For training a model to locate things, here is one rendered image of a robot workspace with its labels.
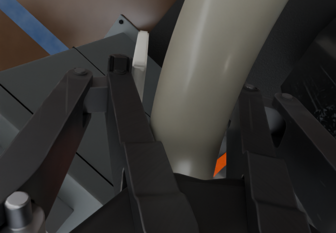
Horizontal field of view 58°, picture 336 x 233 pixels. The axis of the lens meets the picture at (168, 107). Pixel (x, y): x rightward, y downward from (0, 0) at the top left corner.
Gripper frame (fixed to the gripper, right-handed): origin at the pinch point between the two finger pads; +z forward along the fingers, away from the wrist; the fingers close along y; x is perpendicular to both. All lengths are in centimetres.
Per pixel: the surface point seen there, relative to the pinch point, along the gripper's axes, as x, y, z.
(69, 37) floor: -37, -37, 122
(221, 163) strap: -78, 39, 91
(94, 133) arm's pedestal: -36, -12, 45
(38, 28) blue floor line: -37, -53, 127
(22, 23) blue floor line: -36, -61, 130
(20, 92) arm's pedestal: -27, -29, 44
